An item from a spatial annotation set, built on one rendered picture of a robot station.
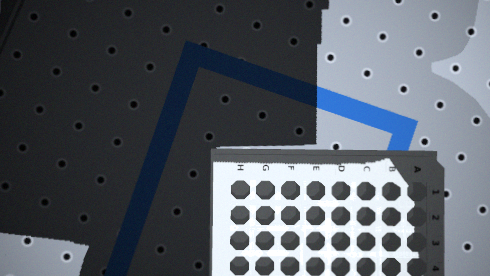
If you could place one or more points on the grey well plate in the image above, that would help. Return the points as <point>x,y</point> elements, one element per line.
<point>308,212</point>

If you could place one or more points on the grey flat rectangular plate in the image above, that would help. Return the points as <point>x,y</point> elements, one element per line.
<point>83,84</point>

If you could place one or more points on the blue tape outline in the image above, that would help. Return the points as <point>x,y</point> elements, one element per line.
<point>194,56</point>

